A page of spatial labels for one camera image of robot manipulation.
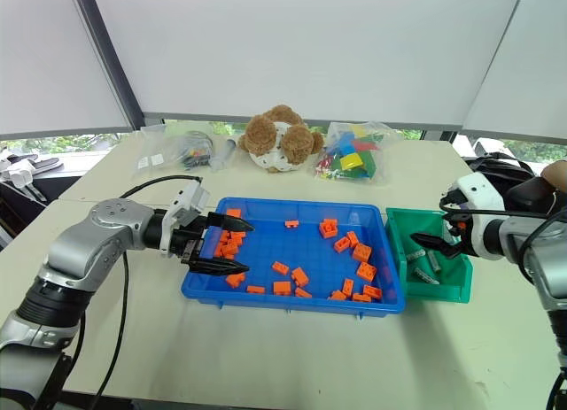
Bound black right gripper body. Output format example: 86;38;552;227
447;219;473;258

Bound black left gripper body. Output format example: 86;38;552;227
172;219;210;267

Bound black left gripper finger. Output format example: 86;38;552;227
206;212;256;234
188;257;251;277

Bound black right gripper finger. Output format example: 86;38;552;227
409;232;462;261

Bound grey parts in bin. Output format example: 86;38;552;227
413;267;440;286

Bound green plastic bin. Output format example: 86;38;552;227
384;206;475;306

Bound blue plastic bin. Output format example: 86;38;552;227
180;197;408;316

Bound grey tube in clear bag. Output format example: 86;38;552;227
209;138;238;173

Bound black bag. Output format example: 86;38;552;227
462;151;567;217

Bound clear bag of small parts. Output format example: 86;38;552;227
131;150;167;177

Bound brown plush teddy bear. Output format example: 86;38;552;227
237;104;326;174

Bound bag of colourful blocks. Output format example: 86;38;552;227
313;120;396;186

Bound white roller blind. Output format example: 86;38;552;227
0;0;135;142
88;0;529;127
462;0;567;140

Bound white device on side desk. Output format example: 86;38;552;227
0;150;64;203

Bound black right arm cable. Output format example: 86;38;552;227
439;192;567;290

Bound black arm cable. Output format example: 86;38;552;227
439;192;567;290
90;174;204;410

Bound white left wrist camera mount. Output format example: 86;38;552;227
159;180;212;257

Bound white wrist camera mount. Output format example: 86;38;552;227
159;180;212;257
442;172;507;259

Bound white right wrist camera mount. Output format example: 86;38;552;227
442;172;507;259

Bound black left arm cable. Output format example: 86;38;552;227
90;174;204;410

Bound clear bag of cables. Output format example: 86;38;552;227
162;129;219;173

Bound grey window frame post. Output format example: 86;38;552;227
67;0;145;133

